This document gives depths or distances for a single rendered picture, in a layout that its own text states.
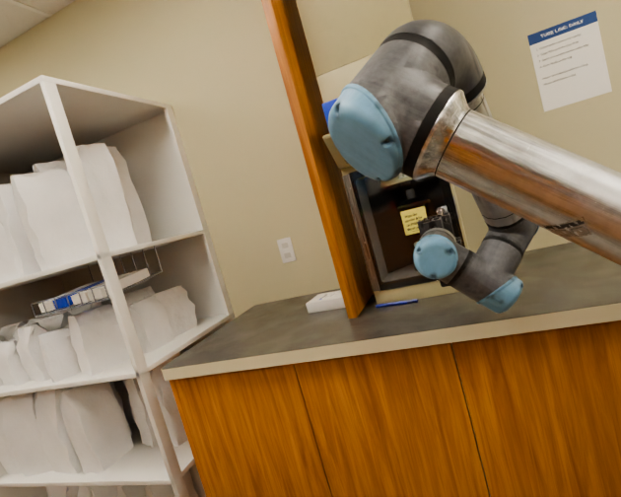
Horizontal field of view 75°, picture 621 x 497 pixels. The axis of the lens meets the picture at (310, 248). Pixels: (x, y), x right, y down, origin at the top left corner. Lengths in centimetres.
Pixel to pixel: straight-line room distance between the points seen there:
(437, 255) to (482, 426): 60
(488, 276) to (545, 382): 46
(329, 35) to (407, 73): 91
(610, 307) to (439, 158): 68
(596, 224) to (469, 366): 70
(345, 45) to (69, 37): 166
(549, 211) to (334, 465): 105
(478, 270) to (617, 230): 31
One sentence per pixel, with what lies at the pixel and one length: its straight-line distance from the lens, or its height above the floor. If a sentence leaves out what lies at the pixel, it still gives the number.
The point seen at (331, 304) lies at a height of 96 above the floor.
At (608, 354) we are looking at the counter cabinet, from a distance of 117.
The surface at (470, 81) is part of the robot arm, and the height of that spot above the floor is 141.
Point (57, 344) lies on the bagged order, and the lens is 198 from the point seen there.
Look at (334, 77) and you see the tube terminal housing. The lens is 139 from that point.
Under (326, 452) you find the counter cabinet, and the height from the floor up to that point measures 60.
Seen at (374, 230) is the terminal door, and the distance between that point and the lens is 133.
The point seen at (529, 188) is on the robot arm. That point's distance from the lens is 50.
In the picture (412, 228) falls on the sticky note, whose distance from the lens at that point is 131.
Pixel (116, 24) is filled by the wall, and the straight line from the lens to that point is 247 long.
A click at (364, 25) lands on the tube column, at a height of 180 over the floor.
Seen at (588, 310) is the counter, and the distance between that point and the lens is 109.
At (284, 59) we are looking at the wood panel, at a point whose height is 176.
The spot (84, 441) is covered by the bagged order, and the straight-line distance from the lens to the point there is 207.
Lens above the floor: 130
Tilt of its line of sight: 5 degrees down
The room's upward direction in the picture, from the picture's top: 16 degrees counter-clockwise
